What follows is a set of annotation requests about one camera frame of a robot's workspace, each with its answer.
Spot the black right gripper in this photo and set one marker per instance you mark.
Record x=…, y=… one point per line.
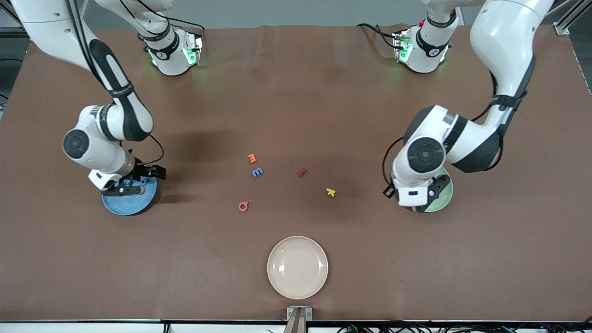
x=142, y=173

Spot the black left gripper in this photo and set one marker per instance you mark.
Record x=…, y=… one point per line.
x=391, y=194

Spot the blue foam letter E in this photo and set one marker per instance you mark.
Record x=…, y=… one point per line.
x=257, y=172

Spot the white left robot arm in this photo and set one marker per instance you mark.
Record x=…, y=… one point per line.
x=504, y=41

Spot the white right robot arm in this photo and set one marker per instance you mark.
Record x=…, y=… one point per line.
x=92, y=148

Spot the blue plate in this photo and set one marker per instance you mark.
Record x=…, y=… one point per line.
x=129, y=206

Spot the red foam letter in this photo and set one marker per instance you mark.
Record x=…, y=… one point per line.
x=302, y=173

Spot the pink foam letter Q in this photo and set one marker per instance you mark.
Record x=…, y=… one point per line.
x=240, y=206

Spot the orange foam letter E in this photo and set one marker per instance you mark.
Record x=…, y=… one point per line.
x=252, y=158

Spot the cream plate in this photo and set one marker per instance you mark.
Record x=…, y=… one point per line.
x=298, y=267

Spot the brown table cover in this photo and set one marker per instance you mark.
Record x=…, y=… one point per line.
x=296, y=92

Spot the white table edge panel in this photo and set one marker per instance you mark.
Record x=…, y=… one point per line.
x=92, y=328

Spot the grey metal camera bracket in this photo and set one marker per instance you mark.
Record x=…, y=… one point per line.
x=299, y=315

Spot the aluminium frame post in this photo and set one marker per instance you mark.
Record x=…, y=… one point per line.
x=562, y=28

